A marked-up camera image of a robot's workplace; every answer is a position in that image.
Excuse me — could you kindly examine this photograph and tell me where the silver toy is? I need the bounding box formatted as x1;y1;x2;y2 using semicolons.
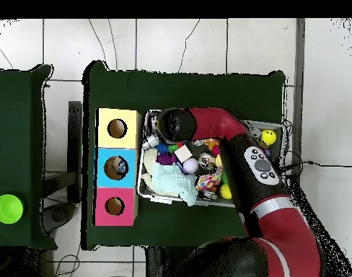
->
141;133;162;151

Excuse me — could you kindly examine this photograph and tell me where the mint green cloth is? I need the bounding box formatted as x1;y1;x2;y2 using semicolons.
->
149;162;199;208

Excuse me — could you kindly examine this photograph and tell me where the colourful printed packet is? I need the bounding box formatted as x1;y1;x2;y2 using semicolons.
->
195;168;224;194

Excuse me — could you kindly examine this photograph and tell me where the clear mesh bin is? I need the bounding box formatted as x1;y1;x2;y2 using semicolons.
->
137;109;286;208

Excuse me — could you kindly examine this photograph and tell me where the wooden box with three holes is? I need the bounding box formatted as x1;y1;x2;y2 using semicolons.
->
94;107;142;227

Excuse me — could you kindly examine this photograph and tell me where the small wooden block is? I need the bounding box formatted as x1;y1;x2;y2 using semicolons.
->
174;144;194;164

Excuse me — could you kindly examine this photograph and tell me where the small blue spiky ball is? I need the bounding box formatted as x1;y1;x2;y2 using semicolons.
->
155;141;172;157

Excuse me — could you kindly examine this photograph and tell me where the small white baseball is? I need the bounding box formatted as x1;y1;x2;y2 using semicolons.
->
182;157;200;175

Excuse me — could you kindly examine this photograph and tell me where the plain yellow ball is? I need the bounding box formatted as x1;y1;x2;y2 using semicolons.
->
219;183;234;201

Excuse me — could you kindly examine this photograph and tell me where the yellow smiley ball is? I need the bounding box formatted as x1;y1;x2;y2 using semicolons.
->
260;128;278;147

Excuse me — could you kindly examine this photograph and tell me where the black cable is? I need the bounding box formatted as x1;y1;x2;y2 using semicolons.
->
282;158;352;174

